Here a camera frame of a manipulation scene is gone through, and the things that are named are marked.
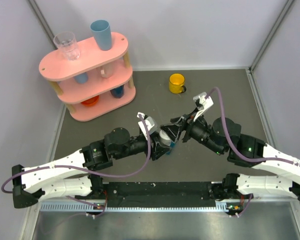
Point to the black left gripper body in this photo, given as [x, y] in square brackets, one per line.
[154, 149]

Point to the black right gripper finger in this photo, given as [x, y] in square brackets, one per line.
[177, 119]
[173, 131]

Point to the clear drinking glass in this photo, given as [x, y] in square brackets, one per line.
[66, 42]

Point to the white pill bottle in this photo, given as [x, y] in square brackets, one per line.
[164, 138]

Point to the teal pill organizer box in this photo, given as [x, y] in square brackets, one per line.
[172, 147]

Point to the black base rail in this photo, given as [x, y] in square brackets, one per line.
[163, 194]

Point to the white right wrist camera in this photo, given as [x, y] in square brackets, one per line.
[203, 103]

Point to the small light blue cup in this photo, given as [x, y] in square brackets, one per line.
[81, 78]

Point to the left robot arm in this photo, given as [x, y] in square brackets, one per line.
[78, 173]

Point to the orange plastic bowl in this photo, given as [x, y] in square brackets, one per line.
[91, 101]

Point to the dark blue faceted cup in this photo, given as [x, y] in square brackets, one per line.
[118, 92]

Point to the light blue plastic tumbler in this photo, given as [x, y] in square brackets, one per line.
[102, 34]

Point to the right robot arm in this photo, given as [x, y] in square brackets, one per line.
[245, 151]

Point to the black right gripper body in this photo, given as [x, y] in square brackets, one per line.
[194, 129]

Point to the yellow mug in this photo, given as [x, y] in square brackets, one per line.
[177, 83]

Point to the pink three-tier wooden shelf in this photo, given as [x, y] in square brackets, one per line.
[60, 72]

